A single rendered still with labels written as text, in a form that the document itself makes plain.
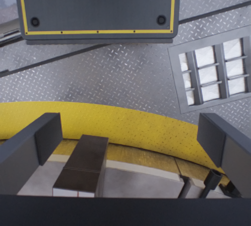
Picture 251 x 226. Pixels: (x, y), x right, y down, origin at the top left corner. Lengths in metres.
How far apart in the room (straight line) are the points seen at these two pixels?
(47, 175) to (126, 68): 0.78
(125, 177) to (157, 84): 0.59
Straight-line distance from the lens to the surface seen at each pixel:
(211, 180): 1.12
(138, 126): 1.25
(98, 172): 0.71
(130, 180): 1.08
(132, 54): 1.14
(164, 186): 1.13
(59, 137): 0.16
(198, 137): 0.17
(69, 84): 1.22
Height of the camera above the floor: 1.14
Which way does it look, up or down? 74 degrees down
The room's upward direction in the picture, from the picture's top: 175 degrees counter-clockwise
